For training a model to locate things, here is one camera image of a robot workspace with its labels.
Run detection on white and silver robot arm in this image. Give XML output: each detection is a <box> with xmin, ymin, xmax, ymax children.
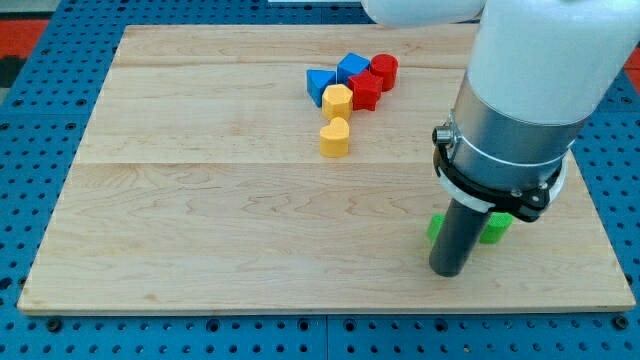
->
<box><xmin>363</xmin><ymin>0</ymin><xmax>639</xmax><ymax>223</ymax></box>

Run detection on yellow heart block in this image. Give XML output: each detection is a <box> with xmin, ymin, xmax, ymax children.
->
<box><xmin>319</xmin><ymin>117</ymin><xmax>350</xmax><ymax>158</ymax></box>

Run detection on red star block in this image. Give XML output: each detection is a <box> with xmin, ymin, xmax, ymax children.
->
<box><xmin>348</xmin><ymin>70</ymin><xmax>383</xmax><ymax>111</ymax></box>

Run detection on green star block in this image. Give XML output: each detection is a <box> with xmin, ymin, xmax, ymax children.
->
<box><xmin>426</xmin><ymin>214</ymin><xmax>445</xmax><ymax>243</ymax></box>

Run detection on yellow hexagon block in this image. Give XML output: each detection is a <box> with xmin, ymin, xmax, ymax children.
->
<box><xmin>321</xmin><ymin>84</ymin><xmax>353</xmax><ymax>120</ymax></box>

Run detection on wooden board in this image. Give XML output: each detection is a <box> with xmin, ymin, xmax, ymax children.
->
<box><xmin>17</xmin><ymin>24</ymin><xmax>635</xmax><ymax>316</ymax></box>

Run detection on blue triangle block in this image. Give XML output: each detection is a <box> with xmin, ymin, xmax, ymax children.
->
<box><xmin>306</xmin><ymin>69</ymin><xmax>336</xmax><ymax>107</ymax></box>

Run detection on blue cube block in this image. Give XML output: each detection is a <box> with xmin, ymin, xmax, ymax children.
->
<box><xmin>336</xmin><ymin>52</ymin><xmax>370</xmax><ymax>85</ymax></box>

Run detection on red cylinder block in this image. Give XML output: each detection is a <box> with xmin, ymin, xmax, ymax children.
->
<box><xmin>369</xmin><ymin>53</ymin><xmax>399</xmax><ymax>92</ymax></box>

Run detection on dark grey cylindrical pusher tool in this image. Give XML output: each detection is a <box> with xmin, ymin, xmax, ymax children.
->
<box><xmin>429</xmin><ymin>199</ymin><xmax>492</xmax><ymax>277</ymax></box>

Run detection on green cylinder block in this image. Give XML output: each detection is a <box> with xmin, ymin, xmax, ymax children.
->
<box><xmin>479</xmin><ymin>212</ymin><xmax>514</xmax><ymax>245</ymax></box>

